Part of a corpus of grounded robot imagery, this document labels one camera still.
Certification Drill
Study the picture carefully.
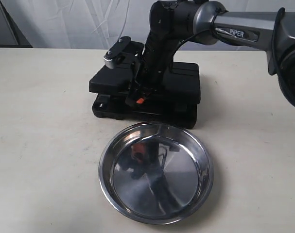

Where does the dark cabinet at left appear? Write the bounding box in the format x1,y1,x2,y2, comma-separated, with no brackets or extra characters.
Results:
0,1,33,48

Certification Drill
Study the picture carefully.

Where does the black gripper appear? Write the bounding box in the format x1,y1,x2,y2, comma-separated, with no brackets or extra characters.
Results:
125,31,178,107

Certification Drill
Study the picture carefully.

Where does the black plastic tool case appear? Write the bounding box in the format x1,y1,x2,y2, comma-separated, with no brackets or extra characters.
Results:
88,40,200,130

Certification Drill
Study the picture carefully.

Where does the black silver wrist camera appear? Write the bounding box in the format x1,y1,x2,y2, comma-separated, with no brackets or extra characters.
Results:
104,36,144,69

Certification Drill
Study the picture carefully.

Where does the round stainless steel tray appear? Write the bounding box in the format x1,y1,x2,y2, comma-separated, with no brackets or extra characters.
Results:
98,121,214,225

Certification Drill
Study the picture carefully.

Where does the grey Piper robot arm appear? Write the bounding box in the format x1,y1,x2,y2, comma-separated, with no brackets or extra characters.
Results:
125,0,295,107

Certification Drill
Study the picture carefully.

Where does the white backdrop curtain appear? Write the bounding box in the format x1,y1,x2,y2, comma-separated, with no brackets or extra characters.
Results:
0,0,295,53

